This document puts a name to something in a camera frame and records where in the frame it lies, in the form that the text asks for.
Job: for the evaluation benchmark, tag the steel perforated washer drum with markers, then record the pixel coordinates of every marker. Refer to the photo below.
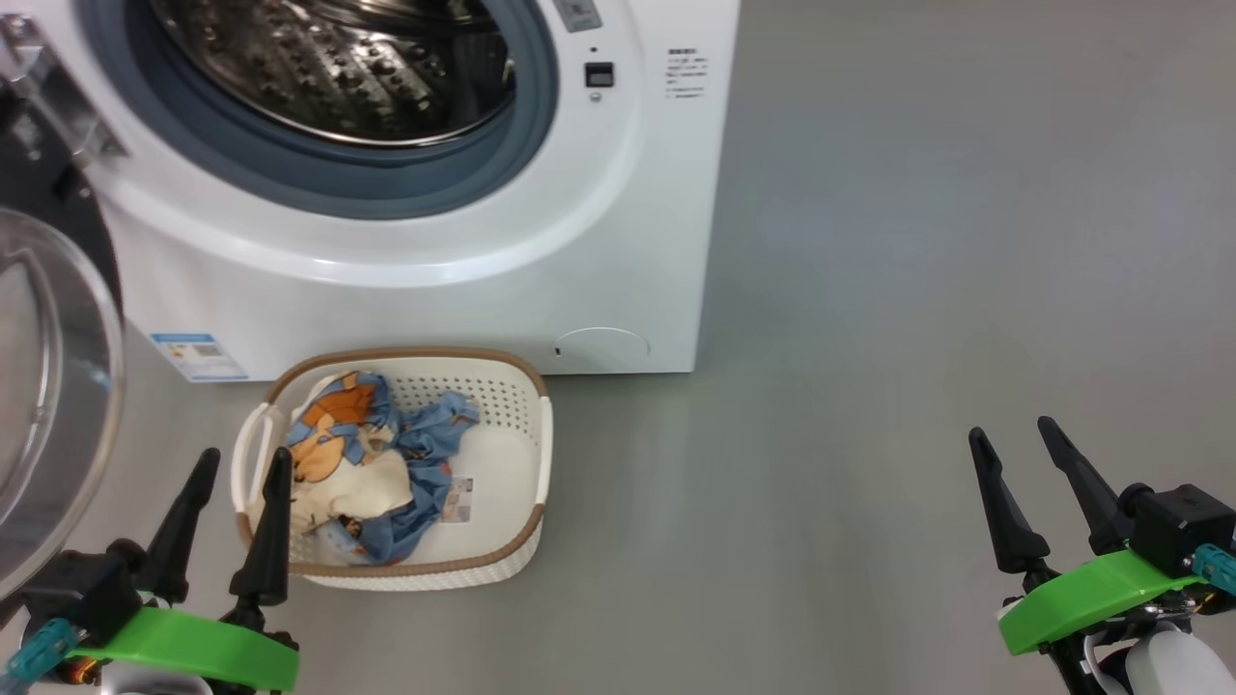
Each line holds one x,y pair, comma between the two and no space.
338,68

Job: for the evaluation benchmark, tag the paper basket label sticker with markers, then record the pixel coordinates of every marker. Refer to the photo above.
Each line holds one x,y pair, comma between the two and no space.
458,500

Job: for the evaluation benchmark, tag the black door latch socket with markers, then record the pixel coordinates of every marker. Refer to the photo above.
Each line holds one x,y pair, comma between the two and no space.
599,74

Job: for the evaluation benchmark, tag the round drain filter cover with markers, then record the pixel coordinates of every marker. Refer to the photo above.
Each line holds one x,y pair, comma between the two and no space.
601,347

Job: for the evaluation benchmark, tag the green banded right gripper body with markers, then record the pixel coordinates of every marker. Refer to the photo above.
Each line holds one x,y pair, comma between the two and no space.
1081,598

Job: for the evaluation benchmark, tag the blue cartoon print garment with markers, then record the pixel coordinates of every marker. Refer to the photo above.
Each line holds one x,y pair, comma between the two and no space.
430,434

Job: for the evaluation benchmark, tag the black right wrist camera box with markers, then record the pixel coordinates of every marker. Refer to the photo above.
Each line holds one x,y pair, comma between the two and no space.
1183,521

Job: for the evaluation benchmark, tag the cream perforated basket brown rim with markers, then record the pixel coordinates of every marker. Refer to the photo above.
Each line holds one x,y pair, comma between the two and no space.
502,454

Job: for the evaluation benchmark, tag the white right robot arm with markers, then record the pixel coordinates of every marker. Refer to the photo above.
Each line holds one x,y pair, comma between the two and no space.
1178,666

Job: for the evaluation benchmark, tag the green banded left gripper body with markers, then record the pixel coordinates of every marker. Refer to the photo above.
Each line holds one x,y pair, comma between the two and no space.
193,647

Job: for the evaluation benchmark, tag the black-rimmed glass washer door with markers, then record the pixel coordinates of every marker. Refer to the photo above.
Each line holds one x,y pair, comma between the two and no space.
58,386

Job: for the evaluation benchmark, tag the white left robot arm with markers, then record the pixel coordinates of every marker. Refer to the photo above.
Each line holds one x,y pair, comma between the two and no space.
145,687

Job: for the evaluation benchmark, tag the white front-load washing machine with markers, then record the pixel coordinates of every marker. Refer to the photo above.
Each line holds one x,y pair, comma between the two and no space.
618,241

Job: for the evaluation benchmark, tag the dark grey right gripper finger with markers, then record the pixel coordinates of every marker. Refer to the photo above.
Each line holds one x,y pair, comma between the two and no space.
1091,492
1009,531

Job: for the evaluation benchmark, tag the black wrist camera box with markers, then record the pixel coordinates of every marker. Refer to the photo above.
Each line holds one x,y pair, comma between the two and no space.
97,594
1183,521

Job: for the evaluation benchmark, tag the blue energy label sticker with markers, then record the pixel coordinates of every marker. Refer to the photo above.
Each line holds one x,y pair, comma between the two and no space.
198,357

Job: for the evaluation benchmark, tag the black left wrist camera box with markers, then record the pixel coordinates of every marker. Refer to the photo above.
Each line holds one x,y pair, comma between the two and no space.
97,594

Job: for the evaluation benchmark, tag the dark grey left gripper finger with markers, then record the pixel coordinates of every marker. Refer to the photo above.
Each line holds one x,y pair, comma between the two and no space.
270,550
183,521

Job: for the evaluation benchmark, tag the cream orange cartoon garment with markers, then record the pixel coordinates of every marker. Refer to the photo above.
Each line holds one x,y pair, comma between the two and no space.
357,483

